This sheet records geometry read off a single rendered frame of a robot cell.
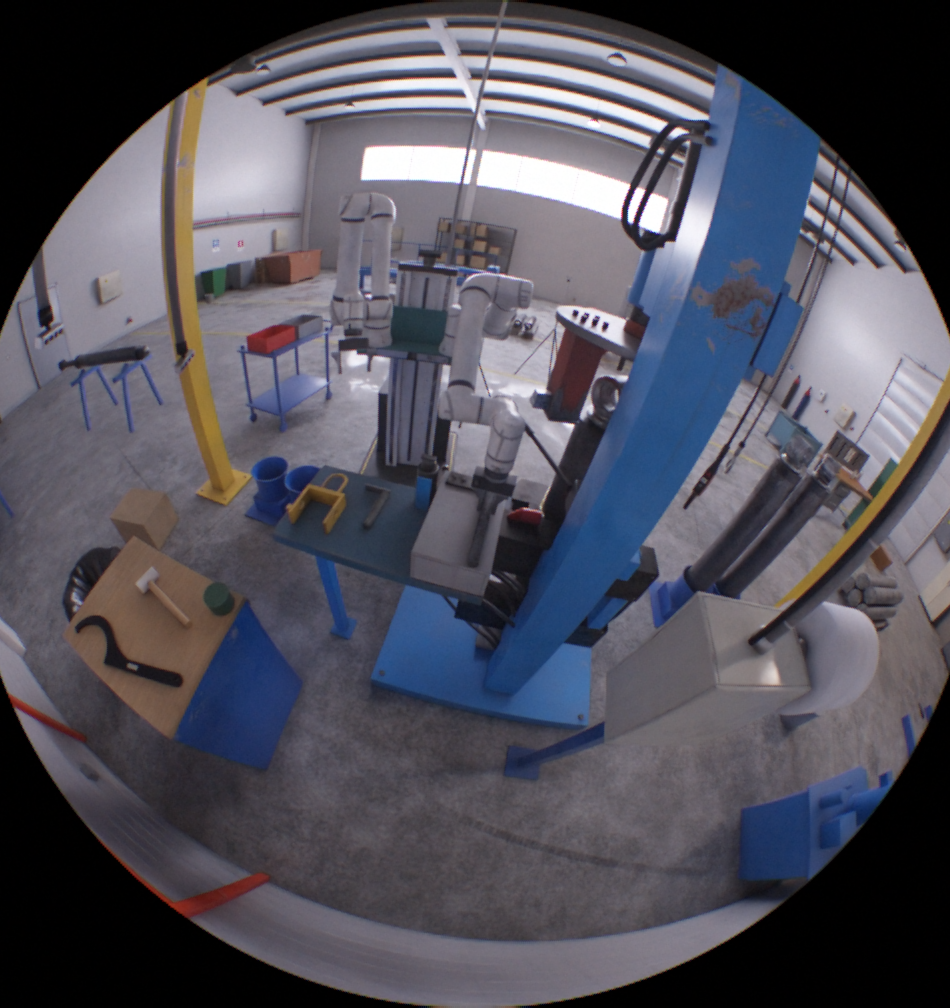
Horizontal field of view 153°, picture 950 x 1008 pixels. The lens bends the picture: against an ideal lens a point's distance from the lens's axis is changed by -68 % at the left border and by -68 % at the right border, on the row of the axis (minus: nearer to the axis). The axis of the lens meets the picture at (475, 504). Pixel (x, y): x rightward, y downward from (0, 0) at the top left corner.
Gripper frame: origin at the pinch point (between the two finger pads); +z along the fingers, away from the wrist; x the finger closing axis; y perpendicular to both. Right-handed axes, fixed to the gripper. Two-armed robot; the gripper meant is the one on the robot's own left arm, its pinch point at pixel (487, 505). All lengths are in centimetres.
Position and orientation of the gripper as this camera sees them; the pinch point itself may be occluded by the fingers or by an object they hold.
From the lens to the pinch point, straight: 115.9
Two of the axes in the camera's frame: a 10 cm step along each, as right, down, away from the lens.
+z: -1.7, 7.1, 6.9
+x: 9.7, 2.5, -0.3
